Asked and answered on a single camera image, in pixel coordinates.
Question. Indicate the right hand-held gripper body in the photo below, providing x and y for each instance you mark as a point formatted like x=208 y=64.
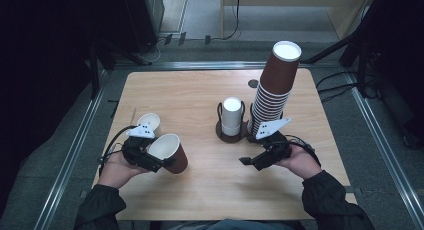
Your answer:
x=278 y=145

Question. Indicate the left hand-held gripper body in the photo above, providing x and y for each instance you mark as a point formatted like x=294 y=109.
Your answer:
x=136 y=150

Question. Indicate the single brown paper cup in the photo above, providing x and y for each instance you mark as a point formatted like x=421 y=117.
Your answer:
x=178 y=158

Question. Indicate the single white paper cup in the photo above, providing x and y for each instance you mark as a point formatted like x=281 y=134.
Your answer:
x=150 y=120

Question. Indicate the stack of white paper cups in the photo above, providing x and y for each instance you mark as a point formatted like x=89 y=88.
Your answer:
x=231 y=118

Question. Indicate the dark brown cup holder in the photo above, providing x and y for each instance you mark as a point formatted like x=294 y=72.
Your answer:
x=220 y=133

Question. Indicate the stack of brown paper cups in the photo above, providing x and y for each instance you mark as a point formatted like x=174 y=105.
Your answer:
x=273 y=86

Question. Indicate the person's left hand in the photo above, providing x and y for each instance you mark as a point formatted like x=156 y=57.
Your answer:
x=115 y=171

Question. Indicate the person's right hand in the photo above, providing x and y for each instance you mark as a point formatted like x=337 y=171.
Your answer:
x=305 y=163

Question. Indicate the dark round table grommet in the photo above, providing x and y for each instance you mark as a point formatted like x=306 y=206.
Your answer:
x=253 y=83

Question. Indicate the dark cabinet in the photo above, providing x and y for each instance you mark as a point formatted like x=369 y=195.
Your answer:
x=143 y=16

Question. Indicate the light wooden furniture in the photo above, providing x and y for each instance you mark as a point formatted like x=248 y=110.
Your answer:
x=343 y=10

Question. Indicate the black metal stand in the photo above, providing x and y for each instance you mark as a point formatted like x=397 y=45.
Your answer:
x=393 y=40

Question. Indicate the metal floor rail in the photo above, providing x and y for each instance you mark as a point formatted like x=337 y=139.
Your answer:
x=200 y=65
x=386 y=143
x=70 y=156

